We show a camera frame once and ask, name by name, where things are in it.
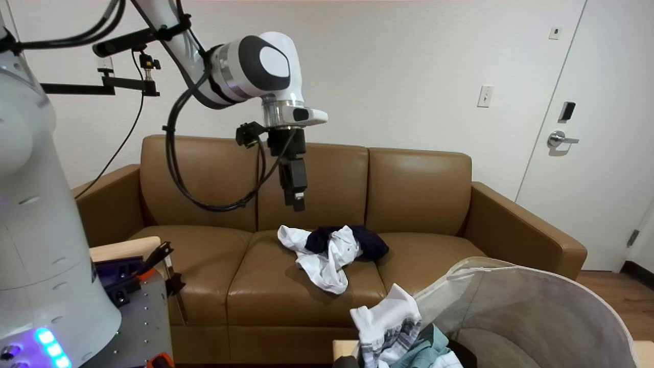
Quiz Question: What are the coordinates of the teal cloth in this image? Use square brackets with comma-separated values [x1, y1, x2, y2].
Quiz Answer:
[391, 324, 465, 368]

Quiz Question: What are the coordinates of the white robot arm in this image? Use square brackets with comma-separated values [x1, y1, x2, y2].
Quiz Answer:
[0, 0, 327, 368]

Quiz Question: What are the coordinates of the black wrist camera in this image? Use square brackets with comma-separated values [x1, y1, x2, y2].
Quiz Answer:
[235, 121, 267, 147]

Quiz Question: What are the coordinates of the white door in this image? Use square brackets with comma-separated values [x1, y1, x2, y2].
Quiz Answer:
[517, 0, 654, 269]

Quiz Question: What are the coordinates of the grey robot base cart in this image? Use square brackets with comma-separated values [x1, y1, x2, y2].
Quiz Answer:
[83, 235, 179, 368]

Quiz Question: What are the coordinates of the white shirt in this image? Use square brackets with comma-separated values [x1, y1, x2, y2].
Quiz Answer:
[276, 225, 352, 294]

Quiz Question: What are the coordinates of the silver door handle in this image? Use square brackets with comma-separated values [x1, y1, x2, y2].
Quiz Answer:
[547, 131, 574, 154]

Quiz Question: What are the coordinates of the white patterned garment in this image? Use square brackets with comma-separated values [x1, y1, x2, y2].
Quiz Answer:
[349, 284, 422, 368]

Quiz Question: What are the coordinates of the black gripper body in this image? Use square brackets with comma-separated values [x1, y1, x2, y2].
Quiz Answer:
[268, 128, 308, 200]

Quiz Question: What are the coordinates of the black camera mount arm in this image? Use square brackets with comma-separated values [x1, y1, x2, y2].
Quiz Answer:
[44, 24, 188, 96]

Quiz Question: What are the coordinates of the brown leather sofa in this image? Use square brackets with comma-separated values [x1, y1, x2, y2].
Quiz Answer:
[77, 135, 586, 365]

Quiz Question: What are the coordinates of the navy blue cloth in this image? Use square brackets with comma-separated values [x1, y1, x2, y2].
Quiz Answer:
[304, 225, 388, 264]

